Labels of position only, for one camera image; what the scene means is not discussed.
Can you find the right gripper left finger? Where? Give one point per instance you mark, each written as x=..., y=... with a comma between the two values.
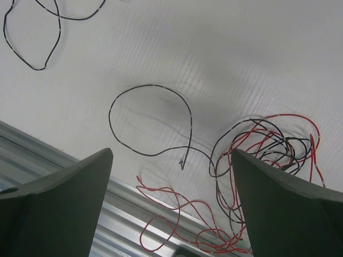
x=56, y=215

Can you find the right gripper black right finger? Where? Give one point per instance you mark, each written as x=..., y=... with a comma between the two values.
x=286, y=215

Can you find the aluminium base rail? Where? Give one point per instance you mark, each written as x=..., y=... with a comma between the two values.
x=129, y=223

